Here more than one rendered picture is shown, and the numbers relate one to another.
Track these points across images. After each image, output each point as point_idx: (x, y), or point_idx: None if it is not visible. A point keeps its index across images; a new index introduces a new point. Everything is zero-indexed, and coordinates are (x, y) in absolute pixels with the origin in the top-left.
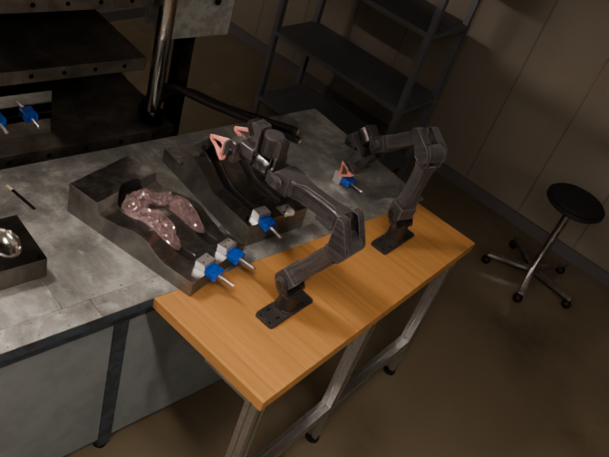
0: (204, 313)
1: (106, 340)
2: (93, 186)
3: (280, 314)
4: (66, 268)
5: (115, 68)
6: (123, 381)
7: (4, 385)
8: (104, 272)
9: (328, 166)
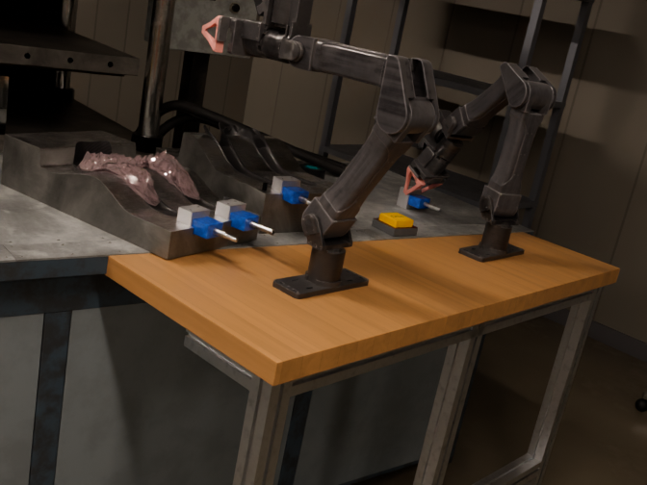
0: (188, 275)
1: (31, 343)
2: (39, 139)
3: (314, 285)
4: None
5: (97, 64)
6: (64, 453)
7: None
8: (36, 228)
9: (390, 196)
